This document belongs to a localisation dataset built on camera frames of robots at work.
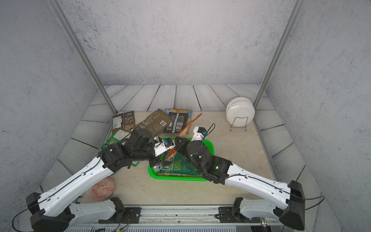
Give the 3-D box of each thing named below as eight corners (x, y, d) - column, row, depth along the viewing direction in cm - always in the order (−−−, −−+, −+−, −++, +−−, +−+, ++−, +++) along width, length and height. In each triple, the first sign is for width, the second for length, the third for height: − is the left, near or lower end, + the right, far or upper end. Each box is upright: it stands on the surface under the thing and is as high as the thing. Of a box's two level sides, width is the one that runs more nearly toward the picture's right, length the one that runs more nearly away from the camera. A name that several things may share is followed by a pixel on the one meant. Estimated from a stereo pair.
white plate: (225, 129, 110) (230, 112, 97) (222, 113, 121) (226, 96, 108) (250, 128, 110) (258, 112, 97) (245, 113, 121) (251, 96, 107)
